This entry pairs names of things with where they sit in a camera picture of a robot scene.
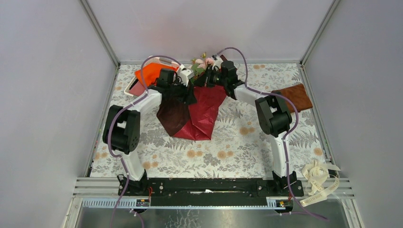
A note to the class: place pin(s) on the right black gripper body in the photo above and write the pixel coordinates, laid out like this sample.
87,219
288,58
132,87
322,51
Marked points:
213,78

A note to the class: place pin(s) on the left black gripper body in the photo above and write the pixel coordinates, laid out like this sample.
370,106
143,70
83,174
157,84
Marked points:
178,91

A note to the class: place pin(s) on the pink fake flower bunch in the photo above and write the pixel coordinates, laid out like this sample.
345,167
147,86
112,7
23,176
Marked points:
200,65

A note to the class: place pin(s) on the dark red wrapping paper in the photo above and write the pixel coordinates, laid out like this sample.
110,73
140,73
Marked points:
195,121

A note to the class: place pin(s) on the cream printed ribbon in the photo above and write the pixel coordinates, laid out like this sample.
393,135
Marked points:
316,174

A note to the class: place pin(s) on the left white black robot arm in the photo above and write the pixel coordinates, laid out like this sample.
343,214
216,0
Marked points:
123,124

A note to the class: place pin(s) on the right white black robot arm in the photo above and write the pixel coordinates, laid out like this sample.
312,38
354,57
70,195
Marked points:
274,116

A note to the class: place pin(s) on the orange folded cloth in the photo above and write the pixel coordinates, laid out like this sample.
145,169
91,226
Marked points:
151,72

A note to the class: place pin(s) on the white plastic basket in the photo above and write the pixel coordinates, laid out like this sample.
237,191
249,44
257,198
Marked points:
152,60

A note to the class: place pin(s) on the pink paper sheet in basket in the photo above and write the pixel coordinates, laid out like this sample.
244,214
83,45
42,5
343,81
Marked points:
136,88

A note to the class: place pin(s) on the floral patterned table mat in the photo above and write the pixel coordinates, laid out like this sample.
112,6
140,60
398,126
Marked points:
238,147

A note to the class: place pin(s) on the brown folded cloth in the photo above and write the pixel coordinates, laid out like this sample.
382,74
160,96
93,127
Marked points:
298,96

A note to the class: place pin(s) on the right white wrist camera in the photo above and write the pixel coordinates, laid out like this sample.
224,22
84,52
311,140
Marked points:
217,61

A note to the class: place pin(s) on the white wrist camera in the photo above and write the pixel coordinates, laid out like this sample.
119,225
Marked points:
217,61
185,74

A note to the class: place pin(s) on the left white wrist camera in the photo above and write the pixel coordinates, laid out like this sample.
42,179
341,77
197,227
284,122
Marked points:
185,74

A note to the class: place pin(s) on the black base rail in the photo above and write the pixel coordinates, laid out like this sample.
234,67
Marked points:
203,192

